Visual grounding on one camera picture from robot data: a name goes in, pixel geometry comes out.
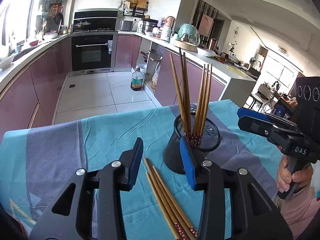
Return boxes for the black mesh utensil holder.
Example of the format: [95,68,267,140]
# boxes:
[163,115,221,174]

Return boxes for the extra wooden chopstick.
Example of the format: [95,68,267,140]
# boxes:
[146,172,180,240]

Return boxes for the pink sleeve forearm right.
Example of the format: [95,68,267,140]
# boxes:
[280,184,319,239]

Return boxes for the mauve kitchen cabinets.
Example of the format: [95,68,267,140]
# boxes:
[0,34,226,136]

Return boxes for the kitchen window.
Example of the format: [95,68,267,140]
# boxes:
[1,0,33,57]

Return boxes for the right hand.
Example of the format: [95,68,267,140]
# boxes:
[277,155,313,193]

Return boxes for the teal grey tablecloth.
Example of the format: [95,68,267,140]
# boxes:
[0,99,284,240]

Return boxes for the round bamboo steamer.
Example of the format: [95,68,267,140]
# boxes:
[174,40,197,52]

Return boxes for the green covered appliance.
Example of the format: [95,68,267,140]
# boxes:
[178,23,200,47]

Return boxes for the oil bottle on floor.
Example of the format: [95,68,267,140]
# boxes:
[131,67,144,91]

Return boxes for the pink thermos jug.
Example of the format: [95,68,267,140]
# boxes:
[164,16,176,29]

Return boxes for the steel cooking pot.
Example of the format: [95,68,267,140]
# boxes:
[142,21,157,33]

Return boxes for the silver toaster box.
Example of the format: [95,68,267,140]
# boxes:
[119,20,133,31]

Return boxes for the black built-in oven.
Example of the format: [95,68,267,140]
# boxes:
[71,35,114,72]

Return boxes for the white bowl on counter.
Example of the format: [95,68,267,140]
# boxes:
[0,55,14,70]

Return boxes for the black range hood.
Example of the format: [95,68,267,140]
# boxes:
[73,9,119,33]

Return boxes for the wall rack with boards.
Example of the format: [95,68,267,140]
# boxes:
[118,0,149,18]

